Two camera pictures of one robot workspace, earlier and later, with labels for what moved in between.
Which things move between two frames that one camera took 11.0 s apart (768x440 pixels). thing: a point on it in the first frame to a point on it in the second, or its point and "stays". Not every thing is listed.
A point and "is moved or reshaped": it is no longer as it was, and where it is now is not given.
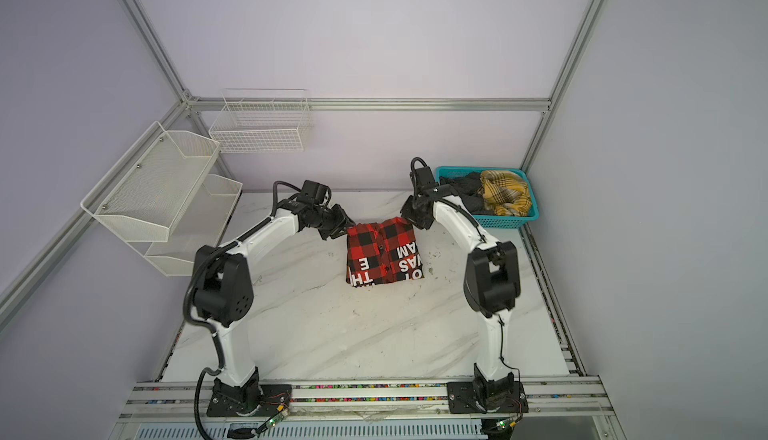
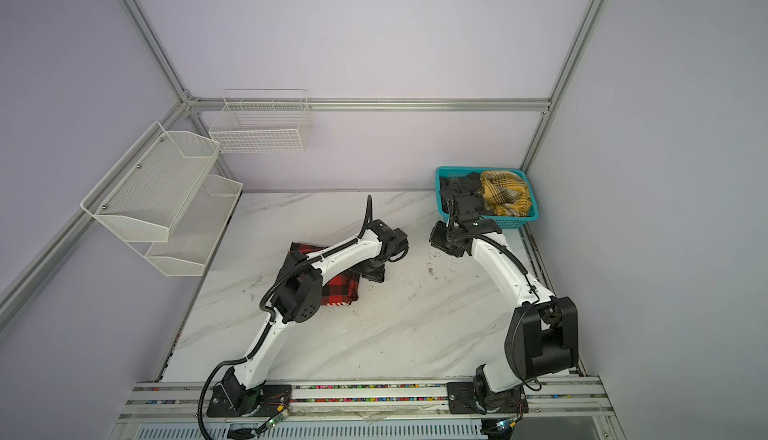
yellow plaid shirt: x=505 y=193 stays
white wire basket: x=261 y=120 stays
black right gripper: x=405 y=212 to x=435 y=240
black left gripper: x=343 y=220 to x=377 y=275
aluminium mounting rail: x=353 y=397 stays
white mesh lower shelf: x=202 y=223 stays
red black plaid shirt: x=382 y=253 is moved or reshaped
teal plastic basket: x=495 y=221 stays
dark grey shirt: x=467 y=187 stays
